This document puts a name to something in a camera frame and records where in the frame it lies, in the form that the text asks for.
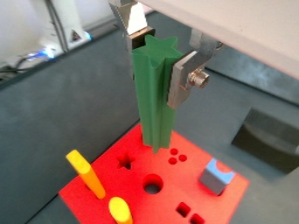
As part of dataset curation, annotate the blue grooved block peg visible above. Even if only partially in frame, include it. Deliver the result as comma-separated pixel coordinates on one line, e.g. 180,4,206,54
199,158,235,195

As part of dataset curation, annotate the short yellow cylinder peg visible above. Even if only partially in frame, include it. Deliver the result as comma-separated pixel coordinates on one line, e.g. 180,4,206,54
108,197,133,224

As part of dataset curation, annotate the red peg board block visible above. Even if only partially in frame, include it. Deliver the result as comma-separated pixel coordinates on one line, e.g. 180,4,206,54
60,127,248,224

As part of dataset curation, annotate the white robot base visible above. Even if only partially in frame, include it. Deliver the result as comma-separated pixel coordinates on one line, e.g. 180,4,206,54
0,0,112,87

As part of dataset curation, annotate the tall yellow rectangular peg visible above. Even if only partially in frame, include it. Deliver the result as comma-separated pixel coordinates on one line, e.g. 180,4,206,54
65,150,107,200

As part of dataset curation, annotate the green star-profile bar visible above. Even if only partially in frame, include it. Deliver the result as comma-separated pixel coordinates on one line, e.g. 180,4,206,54
131,35,183,153

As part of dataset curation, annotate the black curved fixture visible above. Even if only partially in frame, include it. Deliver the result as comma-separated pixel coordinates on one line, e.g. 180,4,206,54
231,108,299,173

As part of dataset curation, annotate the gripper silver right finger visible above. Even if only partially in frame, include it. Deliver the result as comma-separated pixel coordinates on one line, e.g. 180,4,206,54
167,29,223,109

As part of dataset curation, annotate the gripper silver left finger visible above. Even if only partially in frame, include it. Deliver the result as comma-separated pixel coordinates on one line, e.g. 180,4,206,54
107,0,155,51

